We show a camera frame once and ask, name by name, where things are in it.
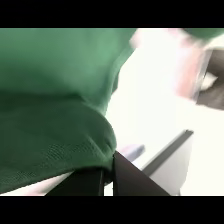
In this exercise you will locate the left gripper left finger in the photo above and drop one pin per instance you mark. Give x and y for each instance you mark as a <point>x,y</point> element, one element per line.
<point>87,183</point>

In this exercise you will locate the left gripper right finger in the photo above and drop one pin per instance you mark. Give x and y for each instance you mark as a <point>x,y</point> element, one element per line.
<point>131,181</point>

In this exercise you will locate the green T-shirt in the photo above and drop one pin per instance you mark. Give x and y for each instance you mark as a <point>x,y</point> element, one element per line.
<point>50,100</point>

